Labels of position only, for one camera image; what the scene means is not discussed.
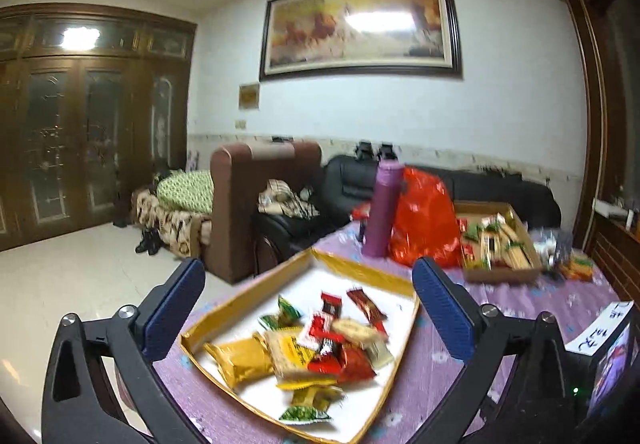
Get gold rimmed white tray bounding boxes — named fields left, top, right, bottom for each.
left=180, top=250, right=420, bottom=443

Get white cream snack packet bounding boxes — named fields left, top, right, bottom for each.
left=364, top=340, right=395, bottom=370

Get dark red candy packet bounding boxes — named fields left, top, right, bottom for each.
left=347, top=288, right=387, bottom=325

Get red white snack packet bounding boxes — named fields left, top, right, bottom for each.
left=296, top=313, right=346, bottom=352

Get red gold foil snack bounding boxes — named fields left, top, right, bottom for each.
left=307, top=343, right=376, bottom=383

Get red plastic bag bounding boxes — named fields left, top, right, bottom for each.
left=352, top=166, right=462, bottom=268

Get black leather sofa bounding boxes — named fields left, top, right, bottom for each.
left=254, top=155, right=562, bottom=262

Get purple thermos bottle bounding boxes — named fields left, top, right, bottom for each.
left=362, top=160, right=405, bottom=259

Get dark wooden cabinet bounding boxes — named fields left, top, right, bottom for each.
left=1, top=3, right=196, bottom=249

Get green pea snack packet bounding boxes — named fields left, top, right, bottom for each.
left=279, top=386, right=344, bottom=426

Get large cracker pack yellow label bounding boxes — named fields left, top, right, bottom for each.
left=261, top=328, right=337, bottom=391

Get orange snack packs at edge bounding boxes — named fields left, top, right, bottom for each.
left=559, top=250, right=594, bottom=282

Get brown cardboard snack box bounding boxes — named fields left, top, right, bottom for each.
left=454, top=201, right=542, bottom=285

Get red wrapper snack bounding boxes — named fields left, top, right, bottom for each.
left=321, top=292, right=343, bottom=327

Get green yellow snack packet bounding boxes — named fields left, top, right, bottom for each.
left=258, top=295, right=303, bottom=331

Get brown armchair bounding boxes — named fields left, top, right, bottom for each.
left=131, top=140, right=324, bottom=286

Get framed landscape painting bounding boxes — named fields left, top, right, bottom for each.
left=259, top=0, right=462, bottom=82

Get beige biscuit packet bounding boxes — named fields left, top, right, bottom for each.
left=331, top=318, right=388, bottom=348

